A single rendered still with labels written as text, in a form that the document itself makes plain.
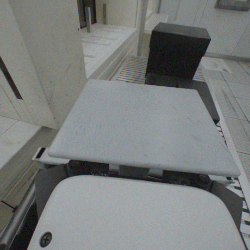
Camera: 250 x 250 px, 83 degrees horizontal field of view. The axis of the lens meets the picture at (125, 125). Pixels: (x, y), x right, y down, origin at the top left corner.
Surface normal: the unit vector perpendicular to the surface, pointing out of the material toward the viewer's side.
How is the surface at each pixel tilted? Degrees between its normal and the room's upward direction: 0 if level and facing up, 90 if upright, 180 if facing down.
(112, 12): 90
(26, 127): 0
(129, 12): 90
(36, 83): 90
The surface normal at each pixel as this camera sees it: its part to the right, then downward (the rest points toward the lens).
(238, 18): -0.25, 0.67
